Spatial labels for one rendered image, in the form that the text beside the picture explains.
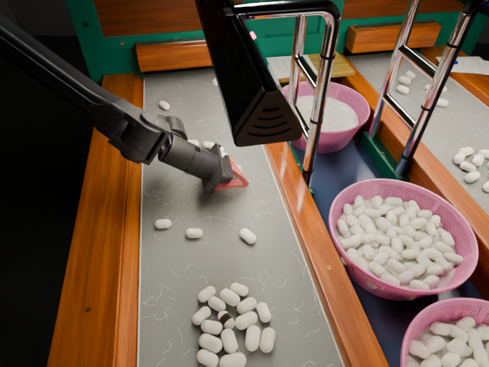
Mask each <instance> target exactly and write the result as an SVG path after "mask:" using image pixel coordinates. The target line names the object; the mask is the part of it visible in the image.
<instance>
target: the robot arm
mask: <svg viewBox="0 0 489 367"><path fill-rule="evenodd" d="M0 56H1V57H2V58H3V59H5V60H6V61H8V62H9V63H11V64H12V65H13V66H14V67H16V68H18V69H19V70H20V71H22V72H23V73H24V74H26V75H27V76H29V77H30V78H32V79H33V80H34V81H36V82H37V83H39V84H40V85H41V86H43V87H44V88H46V89H47V90H49V91H50V92H51V93H53V94H54V95H56V96H57V97H59V99H61V100H63V101H64V102H66V103H67V104H68V105H69V106H71V107H72V108H74V109H76V110H77V111H78V112H79V113H80V114H82V115H83V116H84V117H85V118H86V119H88V120H89V121H90V122H91V123H92V124H93V125H94V126H95V128H96V129H97V131H98V132H100V133H102V134H103V135H104V136H105V137H107V138H109V140H108V143H110V144H111V145H112V146H114V147H115V148H117V149H118V150H120V154H121V155H122V156H123V157H124V158H125V159H128V160H129V161H132V162H135V163H137V164H140V163H141V162H142V163H143V164H146V165H148V166H149V165H150V164H151V162H152V161H153V159H154V157H155V156H156V155H157V153H158V160H159V161H160V162H163V163H165V164H167V165H170V166H172V167H175V168H177V169H179V170H182V171H183V172H186V173H188V174H190V175H193V176H195V177H197V178H200V179H201V180H202V185H203V191H204V194H205V195H207V196H209V197H210V196H212V194H213V193H214V192H215V191H218V190H223V189H230V188H246V187H247V186H248V185H249V184H250V183H249V181H248V180H247V179H246V178H245V176H244V175H243V173H242V172H241V170H240V169H239V168H238V166H237V165H236V163H235V161H234V160H233V159H232V157H230V156H229V155H227V154H226V155H225V156H224V157H222V155H221V152H220V147H221V145H220V144H218V143H215V144H214V145H213V147H212V148H211V149H210V150H209V151H207V150H205V149H203V148H201V147H199V146H197V145H195V144H193V143H190V142H188V138H187V135H186V131H185V128H184V125H183V122H182V121H181V120H180V119H179V118H177V117H175V116H166V117H165V116H163V115H161V114H158V115H157V117H155V116H153V115H151V114H149V113H147V112H145V111H144V110H143V109H142V108H140V107H136V106H134V105H132V104H131V103H130V102H129V101H128V100H126V99H123V98H120V97H118V96H116V95H114V94H112V93H110V92H109V91H107V90H105V89H103V88H102V87H101V86H99V85H98V84H96V83H95V82H94V81H92V80H91V79H90V78H88V77H87V76H85V75H84V74H83V73H82V72H80V71H78V70H77V69H76V68H74V67H73V66H72V65H70V64H69V63H67V62H66V61H65V60H64V59H62V58H61V57H59V56H58V55H56V54H55V53H54V52H53V51H51V50H50V49H48V48H47V47H45V46H44V45H43V44H42V43H40V42H38V41H37V40H36V39H34V38H33V37H32V36H30V35H29V34H28V33H26V32H25V31H24V30H22V29H21V28H19V27H18V26H16V25H15V24H14V23H13V22H12V21H10V20H9V19H8V18H6V17H5V16H4V15H3V14H2V13H1V12H0ZM234 176H235V177H236V178H238V179H239V180H240V181H236V180H233V177H234Z"/></svg>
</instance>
